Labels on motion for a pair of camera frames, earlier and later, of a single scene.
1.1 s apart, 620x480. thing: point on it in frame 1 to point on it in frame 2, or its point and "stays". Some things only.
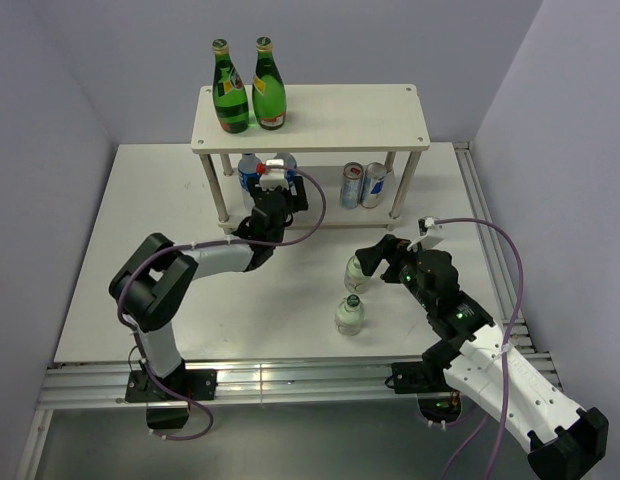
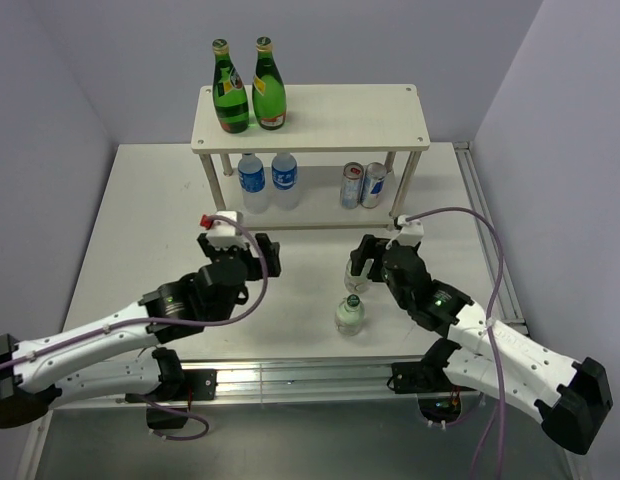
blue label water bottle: (247, 170) stays
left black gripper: (297, 202) to (252, 261)
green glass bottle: (229, 91) stays
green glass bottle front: (268, 88) stays
